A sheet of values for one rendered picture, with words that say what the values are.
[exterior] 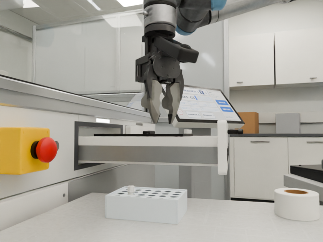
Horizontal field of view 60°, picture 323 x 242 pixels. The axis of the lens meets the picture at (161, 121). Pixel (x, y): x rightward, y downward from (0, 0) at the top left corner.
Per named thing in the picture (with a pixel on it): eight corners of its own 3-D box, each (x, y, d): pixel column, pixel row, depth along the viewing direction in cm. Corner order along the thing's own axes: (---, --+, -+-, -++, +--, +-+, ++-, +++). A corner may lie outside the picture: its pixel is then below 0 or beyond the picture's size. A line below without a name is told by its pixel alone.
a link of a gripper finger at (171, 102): (168, 123, 68) (164, 85, 68) (183, 122, 63) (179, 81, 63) (157, 124, 66) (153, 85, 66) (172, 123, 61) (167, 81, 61)
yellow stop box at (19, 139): (53, 169, 48) (54, 127, 48) (23, 175, 41) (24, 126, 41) (28, 168, 49) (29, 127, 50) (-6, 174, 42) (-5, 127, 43)
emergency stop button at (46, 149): (59, 161, 46) (60, 137, 46) (43, 163, 42) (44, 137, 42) (43, 161, 47) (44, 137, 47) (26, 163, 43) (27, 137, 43)
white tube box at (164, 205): (187, 210, 51) (187, 189, 52) (178, 224, 43) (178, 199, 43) (124, 205, 55) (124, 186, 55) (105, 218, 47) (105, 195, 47)
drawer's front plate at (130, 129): (153, 152, 122) (154, 127, 122) (130, 158, 94) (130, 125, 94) (149, 152, 122) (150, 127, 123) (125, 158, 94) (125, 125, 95)
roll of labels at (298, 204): (304, 209, 52) (303, 187, 52) (329, 221, 45) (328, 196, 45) (267, 210, 52) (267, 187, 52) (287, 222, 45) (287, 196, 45)
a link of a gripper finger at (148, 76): (158, 102, 62) (163, 64, 63) (163, 101, 60) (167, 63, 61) (140, 97, 59) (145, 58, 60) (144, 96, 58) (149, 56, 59)
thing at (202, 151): (222, 156, 82) (221, 135, 83) (217, 166, 57) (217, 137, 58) (97, 154, 92) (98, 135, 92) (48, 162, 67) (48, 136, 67)
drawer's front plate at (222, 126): (228, 161, 83) (228, 124, 84) (227, 175, 55) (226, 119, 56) (222, 161, 84) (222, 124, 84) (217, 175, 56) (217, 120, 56)
